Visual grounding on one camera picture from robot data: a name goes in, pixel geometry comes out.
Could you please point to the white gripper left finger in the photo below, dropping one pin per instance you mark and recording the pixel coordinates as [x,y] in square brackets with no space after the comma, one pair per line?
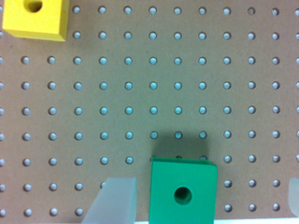
[115,203]

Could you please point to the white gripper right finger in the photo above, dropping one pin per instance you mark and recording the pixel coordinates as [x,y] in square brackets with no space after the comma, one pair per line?
[294,196]

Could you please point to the green block with hole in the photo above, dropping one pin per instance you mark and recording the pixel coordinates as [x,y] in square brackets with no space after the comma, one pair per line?
[182,191]

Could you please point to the yellow block with hole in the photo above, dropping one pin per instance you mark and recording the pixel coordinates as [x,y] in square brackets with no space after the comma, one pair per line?
[36,19]

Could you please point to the brown pegboard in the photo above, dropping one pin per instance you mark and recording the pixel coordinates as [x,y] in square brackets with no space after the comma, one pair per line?
[137,79]

